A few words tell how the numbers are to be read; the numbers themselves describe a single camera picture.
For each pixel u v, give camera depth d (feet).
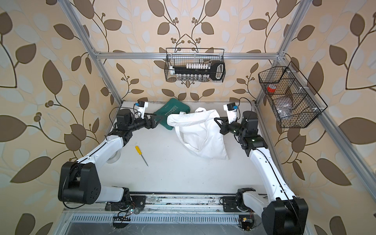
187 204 2.47
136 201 2.47
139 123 2.37
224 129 2.12
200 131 2.60
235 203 2.40
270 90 2.64
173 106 3.66
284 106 2.42
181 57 2.99
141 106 2.38
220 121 2.33
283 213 1.22
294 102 2.42
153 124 2.43
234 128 2.11
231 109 2.07
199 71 2.77
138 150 3.07
